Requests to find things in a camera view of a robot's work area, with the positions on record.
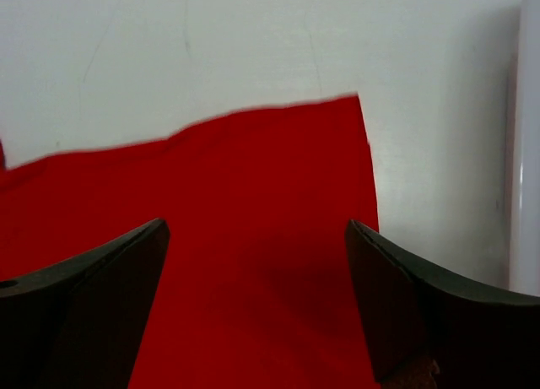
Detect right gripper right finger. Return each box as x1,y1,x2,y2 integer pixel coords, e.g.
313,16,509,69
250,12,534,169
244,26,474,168
345,220,539,388

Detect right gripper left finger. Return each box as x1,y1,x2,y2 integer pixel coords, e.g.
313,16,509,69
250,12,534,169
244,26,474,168
1,219,170,388

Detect red t shirt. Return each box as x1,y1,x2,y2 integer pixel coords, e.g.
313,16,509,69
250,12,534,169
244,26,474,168
1,95,378,388

